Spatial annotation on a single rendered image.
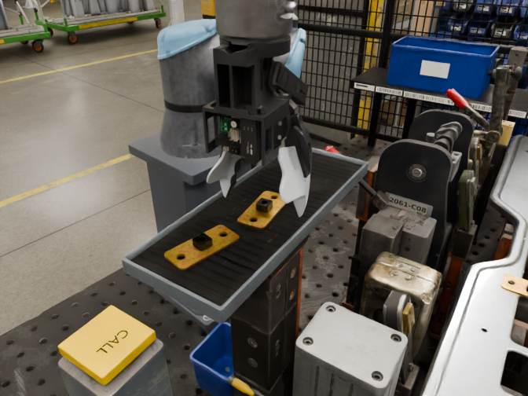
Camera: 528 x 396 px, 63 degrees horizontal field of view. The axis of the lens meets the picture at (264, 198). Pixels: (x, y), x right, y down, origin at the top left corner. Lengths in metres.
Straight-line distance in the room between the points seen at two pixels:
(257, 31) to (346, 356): 0.32
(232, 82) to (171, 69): 0.39
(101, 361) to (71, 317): 0.73
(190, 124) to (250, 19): 0.44
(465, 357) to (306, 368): 0.24
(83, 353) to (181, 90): 0.52
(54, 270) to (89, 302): 1.33
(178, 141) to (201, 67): 0.15
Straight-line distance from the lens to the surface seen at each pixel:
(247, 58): 0.41
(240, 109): 0.43
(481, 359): 0.65
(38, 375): 1.05
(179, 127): 0.83
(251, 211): 0.55
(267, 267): 0.47
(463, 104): 1.15
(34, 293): 2.38
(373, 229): 0.65
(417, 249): 0.71
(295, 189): 0.49
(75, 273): 2.41
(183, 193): 0.84
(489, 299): 0.74
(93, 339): 0.43
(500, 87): 1.12
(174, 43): 0.79
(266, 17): 0.42
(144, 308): 1.10
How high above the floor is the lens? 1.47
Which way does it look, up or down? 31 degrees down
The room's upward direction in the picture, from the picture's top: straight up
